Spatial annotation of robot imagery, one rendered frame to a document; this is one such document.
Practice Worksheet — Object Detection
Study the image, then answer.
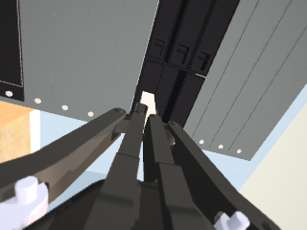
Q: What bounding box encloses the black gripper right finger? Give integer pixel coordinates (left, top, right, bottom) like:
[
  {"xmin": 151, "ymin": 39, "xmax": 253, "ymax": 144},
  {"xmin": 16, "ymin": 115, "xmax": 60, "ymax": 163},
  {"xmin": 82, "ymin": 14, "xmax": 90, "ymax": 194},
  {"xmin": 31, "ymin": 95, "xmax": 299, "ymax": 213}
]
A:
[{"xmin": 142, "ymin": 93, "xmax": 282, "ymax": 230}]

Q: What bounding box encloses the black equipment rack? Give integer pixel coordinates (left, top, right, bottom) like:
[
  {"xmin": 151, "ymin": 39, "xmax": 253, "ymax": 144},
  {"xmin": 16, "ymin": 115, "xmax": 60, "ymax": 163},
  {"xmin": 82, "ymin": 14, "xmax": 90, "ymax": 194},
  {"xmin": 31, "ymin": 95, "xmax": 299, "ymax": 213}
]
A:
[{"xmin": 0, "ymin": 0, "xmax": 307, "ymax": 161}]

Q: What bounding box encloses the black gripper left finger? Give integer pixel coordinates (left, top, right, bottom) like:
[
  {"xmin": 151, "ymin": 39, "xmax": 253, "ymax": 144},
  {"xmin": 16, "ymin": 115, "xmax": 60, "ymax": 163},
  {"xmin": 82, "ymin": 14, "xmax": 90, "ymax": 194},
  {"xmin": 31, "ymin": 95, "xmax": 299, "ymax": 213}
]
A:
[{"xmin": 0, "ymin": 91, "xmax": 149, "ymax": 230}]

